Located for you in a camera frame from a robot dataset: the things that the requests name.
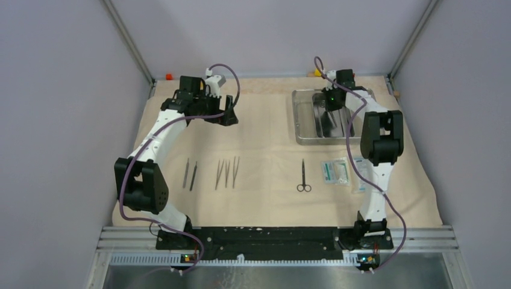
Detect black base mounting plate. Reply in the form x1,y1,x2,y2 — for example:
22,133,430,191
155,227,394,261

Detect steel forceps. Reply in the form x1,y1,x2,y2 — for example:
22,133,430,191
326,111,337,128

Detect small steel instrument tray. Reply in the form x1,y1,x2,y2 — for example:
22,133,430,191
312,93,355,138

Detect beige wrapping cloth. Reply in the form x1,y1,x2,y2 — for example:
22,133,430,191
111,82,444,229

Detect blue white sterile pouch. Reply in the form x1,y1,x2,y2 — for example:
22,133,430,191
352,157,368,194

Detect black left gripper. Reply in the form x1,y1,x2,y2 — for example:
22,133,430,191
193,89,237,126

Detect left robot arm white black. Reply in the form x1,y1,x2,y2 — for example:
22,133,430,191
114,75,239,249

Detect large steel tray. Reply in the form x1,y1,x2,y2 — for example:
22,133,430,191
292,89,364,146

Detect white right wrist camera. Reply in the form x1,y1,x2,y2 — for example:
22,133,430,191
325,70,337,81

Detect teal white sterile packet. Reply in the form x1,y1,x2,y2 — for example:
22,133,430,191
321,161,338,184

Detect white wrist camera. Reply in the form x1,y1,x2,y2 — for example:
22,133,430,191
205,68,226,98
325,70,337,81

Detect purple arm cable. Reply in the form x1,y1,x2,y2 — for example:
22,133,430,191
119,63,241,276
313,56,408,273

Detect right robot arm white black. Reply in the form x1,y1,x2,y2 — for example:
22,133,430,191
322,69,404,248

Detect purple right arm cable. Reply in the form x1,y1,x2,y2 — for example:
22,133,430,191
313,56,408,273

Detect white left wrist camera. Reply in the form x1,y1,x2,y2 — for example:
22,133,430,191
205,68,226,98

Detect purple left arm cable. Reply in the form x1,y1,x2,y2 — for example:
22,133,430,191
119,63,241,276

